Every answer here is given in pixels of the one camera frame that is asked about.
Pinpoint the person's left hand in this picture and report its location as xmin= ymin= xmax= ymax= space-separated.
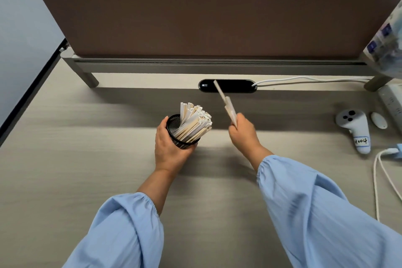
xmin=154 ymin=116 xmax=198 ymax=173

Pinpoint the person's right hand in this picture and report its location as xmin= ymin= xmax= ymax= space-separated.
xmin=228 ymin=113 xmax=269 ymax=162

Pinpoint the black mesh pen cup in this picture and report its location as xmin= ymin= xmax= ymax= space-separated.
xmin=165 ymin=113 xmax=201 ymax=150

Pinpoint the gathered bunch of sticks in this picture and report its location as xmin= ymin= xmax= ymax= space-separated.
xmin=172 ymin=102 xmax=213 ymax=143

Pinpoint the white stick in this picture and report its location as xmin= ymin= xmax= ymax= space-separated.
xmin=213 ymin=80 xmax=238 ymax=129

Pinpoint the person's right forearm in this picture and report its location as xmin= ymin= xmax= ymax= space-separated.
xmin=248 ymin=148 xmax=402 ymax=268

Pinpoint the person's left forearm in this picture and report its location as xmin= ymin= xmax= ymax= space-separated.
xmin=62 ymin=167 xmax=176 ymax=268

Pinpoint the beige table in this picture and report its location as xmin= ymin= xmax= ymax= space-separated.
xmin=0 ymin=57 xmax=402 ymax=268

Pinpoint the white handheld controller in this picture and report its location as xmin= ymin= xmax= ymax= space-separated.
xmin=335 ymin=109 xmax=371 ymax=155

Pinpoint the brown desk divider panel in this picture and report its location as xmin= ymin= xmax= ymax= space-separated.
xmin=37 ymin=0 xmax=402 ymax=59

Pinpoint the small white oval object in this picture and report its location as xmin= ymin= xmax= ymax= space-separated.
xmin=370 ymin=111 xmax=389 ymax=129

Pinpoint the white power strip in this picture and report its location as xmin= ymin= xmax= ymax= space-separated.
xmin=378 ymin=84 xmax=402 ymax=135

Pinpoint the clear bag of packets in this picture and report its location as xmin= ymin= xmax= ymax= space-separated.
xmin=363 ymin=0 xmax=402 ymax=79

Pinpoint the black oval cable grommet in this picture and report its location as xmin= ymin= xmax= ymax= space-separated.
xmin=198 ymin=79 xmax=258 ymax=94

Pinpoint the grey divider base rail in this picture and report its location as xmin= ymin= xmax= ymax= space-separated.
xmin=60 ymin=48 xmax=393 ymax=93

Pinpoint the white charging cable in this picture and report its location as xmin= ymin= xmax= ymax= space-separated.
xmin=373 ymin=148 xmax=402 ymax=223

